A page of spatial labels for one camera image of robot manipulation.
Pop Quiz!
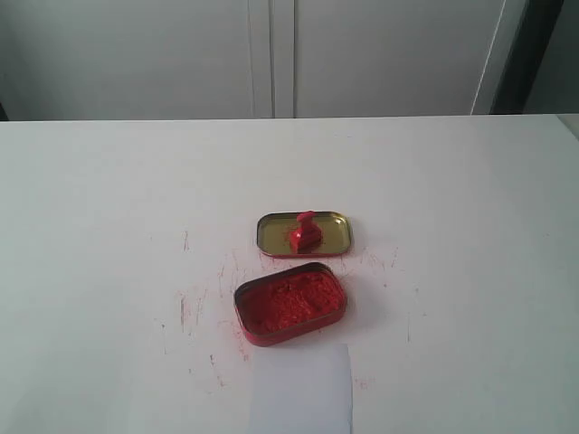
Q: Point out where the red plastic stamp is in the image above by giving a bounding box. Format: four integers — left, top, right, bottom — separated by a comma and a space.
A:
289, 211, 322, 253

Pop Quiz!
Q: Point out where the red ink paste tin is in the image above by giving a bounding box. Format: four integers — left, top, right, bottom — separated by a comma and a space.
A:
233, 262, 347, 347

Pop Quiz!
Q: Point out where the white paper sheet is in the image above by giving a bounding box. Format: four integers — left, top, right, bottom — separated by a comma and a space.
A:
247, 344, 353, 433

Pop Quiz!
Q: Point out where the gold tin lid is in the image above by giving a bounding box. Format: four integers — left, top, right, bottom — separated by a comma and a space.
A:
256, 211, 352, 259

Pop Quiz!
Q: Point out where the white cabinet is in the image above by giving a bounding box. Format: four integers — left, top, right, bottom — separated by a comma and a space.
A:
1, 1, 526, 120

